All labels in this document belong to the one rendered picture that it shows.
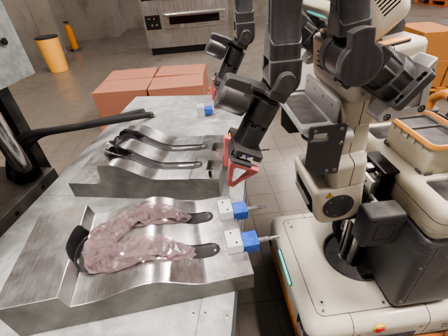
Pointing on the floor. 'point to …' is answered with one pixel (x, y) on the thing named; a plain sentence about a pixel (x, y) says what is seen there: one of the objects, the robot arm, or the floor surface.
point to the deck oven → (183, 24)
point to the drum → (52, 53)
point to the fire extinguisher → (71, 38)
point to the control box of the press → (13, 45)
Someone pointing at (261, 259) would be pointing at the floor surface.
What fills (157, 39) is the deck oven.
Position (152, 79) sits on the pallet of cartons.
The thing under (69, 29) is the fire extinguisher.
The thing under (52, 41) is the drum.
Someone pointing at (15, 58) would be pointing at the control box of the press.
